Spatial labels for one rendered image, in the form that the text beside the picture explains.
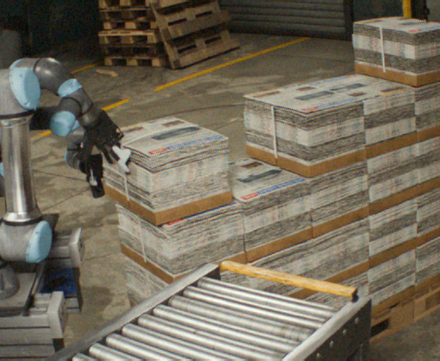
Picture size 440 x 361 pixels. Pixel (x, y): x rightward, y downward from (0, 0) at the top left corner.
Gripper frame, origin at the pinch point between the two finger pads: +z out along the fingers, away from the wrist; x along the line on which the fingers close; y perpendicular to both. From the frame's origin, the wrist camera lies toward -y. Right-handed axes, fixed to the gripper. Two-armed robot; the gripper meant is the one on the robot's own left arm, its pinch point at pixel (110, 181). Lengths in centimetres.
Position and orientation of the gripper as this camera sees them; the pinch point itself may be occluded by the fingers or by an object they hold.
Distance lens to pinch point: 308.2
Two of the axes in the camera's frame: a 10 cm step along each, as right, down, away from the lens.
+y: -0.8, -9.4, -3.3
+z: 5.5, 2.4, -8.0
